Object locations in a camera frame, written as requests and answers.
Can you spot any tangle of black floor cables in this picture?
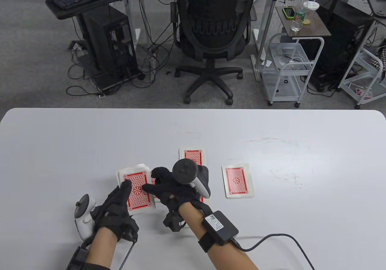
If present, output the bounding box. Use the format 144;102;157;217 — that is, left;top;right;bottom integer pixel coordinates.
66;0;171;98

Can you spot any black wrist strap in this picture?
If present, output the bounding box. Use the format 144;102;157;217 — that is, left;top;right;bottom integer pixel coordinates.
198;231;218;253

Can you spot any person's right forearm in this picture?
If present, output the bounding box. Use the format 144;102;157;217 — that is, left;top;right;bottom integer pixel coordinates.
179;201;260;270

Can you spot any grey floor power socket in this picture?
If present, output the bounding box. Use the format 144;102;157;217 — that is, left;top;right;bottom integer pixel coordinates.
71;41;88;56

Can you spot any deck of red playing cards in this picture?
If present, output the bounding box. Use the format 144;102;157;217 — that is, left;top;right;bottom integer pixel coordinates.
117;164;156;215

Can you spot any black white checkered cloth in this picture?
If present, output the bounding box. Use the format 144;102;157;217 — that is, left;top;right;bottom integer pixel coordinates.
369;46;386;73

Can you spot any white charger with cable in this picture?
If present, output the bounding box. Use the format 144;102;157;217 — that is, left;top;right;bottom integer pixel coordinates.
279;49;312;71

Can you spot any white wire rolling cart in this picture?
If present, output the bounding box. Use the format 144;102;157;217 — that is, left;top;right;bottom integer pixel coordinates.
338;20;386;110
261;33;317;108

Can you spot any black camera cable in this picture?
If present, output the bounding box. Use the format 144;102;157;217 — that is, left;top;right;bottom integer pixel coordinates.
232;233;316;270

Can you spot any person's left forearm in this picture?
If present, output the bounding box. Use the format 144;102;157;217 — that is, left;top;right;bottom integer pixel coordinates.
86;227;118;270

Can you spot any person's right hand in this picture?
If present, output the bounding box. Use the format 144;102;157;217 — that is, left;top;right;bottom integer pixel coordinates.
142;167;201;231

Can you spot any black mesh office chair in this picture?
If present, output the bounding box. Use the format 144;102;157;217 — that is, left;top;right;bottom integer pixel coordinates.
170;0;260;104

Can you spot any black forearm strap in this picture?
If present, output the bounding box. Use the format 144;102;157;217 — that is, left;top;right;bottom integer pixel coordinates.
75;262;112;270

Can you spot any white desk leg frame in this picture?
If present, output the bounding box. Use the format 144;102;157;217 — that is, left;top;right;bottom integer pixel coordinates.
124;0;157;82

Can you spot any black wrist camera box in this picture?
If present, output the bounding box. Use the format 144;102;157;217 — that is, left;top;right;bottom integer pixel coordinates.
66;244;89;270
201;210;239;246

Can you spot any aluminium frame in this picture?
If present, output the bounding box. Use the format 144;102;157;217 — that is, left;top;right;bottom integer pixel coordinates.
251;0;283;82

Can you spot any white red-print packet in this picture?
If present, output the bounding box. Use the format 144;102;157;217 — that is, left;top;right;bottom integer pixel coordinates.
354;88;373;99

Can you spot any person's left hand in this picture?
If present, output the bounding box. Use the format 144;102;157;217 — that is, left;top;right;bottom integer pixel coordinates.
90;180;140;243

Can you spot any black computer tower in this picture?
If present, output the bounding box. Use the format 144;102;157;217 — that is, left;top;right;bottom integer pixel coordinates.
81;4;140;82

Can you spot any white VR controller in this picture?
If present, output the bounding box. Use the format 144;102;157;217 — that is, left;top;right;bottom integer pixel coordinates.
74;194;97;241
172;159;211;198

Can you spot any thin black cable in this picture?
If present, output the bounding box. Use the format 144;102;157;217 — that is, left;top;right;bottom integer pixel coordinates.
119;241;135;270

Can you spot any brown top side table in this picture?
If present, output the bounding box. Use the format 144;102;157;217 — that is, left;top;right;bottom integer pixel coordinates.
275;3;331;89

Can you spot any clear bottle green label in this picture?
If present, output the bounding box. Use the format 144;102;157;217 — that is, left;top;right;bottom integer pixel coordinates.
290;0;310;32

